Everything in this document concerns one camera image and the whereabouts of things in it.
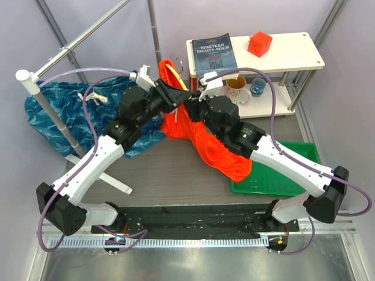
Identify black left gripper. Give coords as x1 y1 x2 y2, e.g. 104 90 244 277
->
136 78 192 128

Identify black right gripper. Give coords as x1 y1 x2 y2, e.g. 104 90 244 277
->
185 89 224 141

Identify yellow hanger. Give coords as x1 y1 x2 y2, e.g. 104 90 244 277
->
165 59 188 91

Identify orange shorts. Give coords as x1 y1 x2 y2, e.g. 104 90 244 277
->
158 58 253 184

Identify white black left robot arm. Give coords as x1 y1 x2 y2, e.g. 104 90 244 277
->
36 79 192 236

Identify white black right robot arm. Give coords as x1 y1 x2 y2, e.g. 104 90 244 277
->
184 96 349 231

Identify blue patterned shorts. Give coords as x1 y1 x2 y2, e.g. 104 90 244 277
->
24 77 166 159

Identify white patterned mug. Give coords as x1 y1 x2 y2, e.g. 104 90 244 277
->
224 76 251 105

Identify blue glass cup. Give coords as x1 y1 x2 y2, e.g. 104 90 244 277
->
250 78 266 97

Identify Nineteen Eighty-Four book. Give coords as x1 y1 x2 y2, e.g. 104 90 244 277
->
192 33 237 78

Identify green plastic tray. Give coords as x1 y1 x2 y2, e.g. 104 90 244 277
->
230 142 321 197

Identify red cube power strip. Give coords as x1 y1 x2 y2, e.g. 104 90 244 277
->
247 31 272 57

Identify white two-tier shelf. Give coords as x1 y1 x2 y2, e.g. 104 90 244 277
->
186 32 325 118

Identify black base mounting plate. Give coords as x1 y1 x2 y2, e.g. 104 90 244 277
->
108 204 299 240

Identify white clothes rack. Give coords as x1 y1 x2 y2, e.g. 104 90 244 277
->
16 0 188 195

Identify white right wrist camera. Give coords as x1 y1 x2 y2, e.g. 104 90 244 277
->
199 71 223 101

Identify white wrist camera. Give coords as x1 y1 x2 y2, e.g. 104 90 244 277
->
135 65 155 92
199 71 223 101

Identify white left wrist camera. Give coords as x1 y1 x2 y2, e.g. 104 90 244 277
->
135 65 155 92

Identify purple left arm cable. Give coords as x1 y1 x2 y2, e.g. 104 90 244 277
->
37 73 150 255

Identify white slotted cable duct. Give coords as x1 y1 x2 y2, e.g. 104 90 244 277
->
59 235 269 249

